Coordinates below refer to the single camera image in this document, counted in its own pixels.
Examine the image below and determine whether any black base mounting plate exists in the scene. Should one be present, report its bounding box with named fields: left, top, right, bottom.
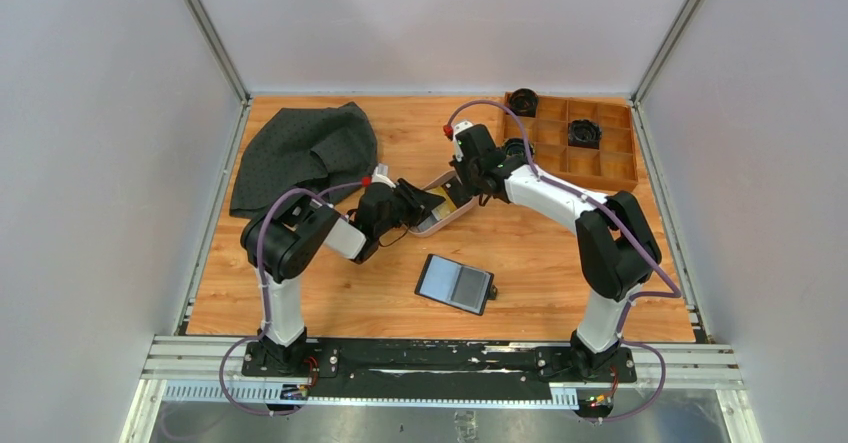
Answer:
left=240, top=338, right=637, bottom=401

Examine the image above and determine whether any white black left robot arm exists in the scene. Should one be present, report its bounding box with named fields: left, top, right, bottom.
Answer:
left=241, top=176, right=446, bottom=376

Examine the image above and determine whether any rolled dark belt top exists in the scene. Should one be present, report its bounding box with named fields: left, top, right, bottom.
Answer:
left=506, top=88, right=539, bottom=118

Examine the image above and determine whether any black leather card holder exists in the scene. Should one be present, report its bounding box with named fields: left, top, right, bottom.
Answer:
left=414, top=254, right=498, bottom=316

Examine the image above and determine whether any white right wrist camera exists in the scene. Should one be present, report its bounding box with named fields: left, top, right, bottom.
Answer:
left=444, top=120, right=474, bottom=141

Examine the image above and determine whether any black VIP credit card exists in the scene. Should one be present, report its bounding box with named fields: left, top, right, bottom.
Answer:
left=442, top=176, right=473, bottom=208

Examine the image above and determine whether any gold credit card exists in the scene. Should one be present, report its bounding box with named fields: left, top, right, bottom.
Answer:
left=427, top=186, right=463, bottom=221

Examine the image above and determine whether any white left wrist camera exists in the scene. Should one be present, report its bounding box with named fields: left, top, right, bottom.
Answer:
left=370, top=163, right=396, bottom=189

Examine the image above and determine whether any aluminium frame rail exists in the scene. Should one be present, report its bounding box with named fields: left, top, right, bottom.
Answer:
left=121, top=336, right=762, bottom=442

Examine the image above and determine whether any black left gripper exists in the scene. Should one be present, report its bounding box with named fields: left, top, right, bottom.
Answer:
left=375, top=178, right=445, bottom=238

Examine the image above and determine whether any pink oval plastic tray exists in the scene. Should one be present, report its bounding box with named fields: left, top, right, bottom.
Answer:
left=410, top=170, right=478, bottom=238

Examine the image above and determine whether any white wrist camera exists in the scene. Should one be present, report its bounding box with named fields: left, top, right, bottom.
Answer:
left=444, top=120, right=474, bottom=141
left=370, top=163, right=396, bottom=189

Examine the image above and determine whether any wooden compartment organizer box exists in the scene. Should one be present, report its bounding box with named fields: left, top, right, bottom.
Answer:
left=504, top=88, right=639, bottom=192

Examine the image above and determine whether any dark green dotted cloth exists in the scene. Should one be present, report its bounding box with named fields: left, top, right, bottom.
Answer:
left=229, top=102, right=378, bottom=219

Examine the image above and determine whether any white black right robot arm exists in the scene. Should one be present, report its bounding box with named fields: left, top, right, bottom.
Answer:
left=444, top=121, right=661, bottom=381

